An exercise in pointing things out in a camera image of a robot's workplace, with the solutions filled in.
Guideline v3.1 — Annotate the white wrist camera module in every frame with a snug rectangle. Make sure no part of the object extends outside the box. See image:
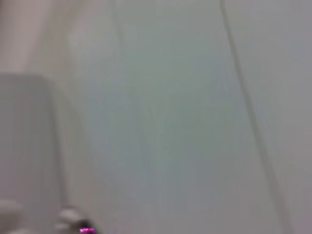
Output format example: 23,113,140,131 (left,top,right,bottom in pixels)
55,206,98,234

